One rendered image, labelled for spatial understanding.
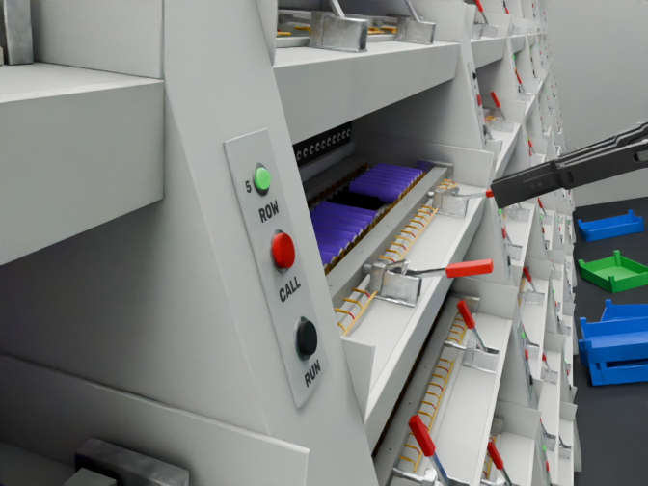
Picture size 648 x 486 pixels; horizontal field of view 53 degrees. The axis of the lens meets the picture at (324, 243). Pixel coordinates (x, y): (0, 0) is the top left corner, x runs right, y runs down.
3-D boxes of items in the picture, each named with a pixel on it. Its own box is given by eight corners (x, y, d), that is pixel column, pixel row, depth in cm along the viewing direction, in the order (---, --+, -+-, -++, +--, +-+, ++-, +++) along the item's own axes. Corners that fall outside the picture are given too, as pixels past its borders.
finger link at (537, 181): (574, 176, 70) (575, 182, 67) (527, 193, 72) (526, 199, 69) (569, 164, 69) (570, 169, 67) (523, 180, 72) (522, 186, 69)
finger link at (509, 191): (560, 187, 71) (560, 188, 70) (499, 207, 74) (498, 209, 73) (551, 162, 71) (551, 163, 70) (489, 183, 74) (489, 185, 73)
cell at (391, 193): (351, 194, 80) (402, 202, 78) (347, 197, 78) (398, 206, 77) (353, 179, 80) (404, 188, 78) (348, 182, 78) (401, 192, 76)
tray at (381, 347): (481, 218, 92) (494, 152, 88) (355, 490, 38) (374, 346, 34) (347, 193, 98) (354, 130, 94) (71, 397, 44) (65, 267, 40)
